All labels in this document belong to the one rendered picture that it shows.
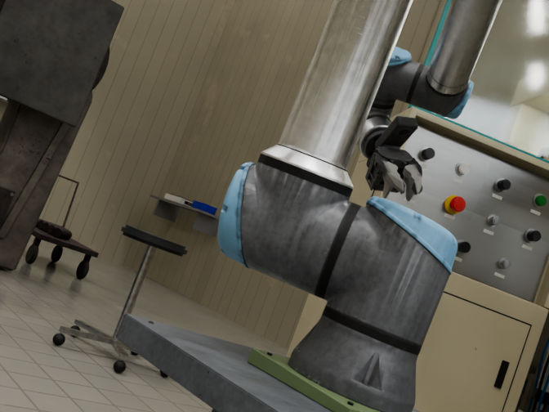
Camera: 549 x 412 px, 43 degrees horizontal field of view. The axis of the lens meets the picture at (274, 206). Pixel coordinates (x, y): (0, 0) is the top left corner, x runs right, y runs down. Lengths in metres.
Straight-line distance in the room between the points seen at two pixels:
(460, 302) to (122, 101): 8.64
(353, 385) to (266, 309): 6.89
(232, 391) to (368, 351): 0.22
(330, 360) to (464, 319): 0.98
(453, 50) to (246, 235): 0.61
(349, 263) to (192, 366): 0.25
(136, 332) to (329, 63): 0.48
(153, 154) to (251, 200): 9.47
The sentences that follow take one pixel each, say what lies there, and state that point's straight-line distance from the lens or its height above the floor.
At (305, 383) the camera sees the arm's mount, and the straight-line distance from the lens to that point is 0.94.
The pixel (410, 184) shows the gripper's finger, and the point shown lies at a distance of 1.38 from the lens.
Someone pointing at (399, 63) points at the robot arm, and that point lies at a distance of 1.53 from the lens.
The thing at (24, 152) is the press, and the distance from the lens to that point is 5.58.
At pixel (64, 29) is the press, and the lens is 5.41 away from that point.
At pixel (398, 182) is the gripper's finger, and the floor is 0.98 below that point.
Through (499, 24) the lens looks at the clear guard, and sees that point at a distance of 2.05.
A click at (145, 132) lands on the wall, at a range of 10.36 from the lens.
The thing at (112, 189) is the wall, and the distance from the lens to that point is 10.23.
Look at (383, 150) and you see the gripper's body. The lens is 1.44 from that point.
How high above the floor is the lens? 0.74
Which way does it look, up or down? 5 degrees up
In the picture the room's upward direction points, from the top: 21 degrees clockwise
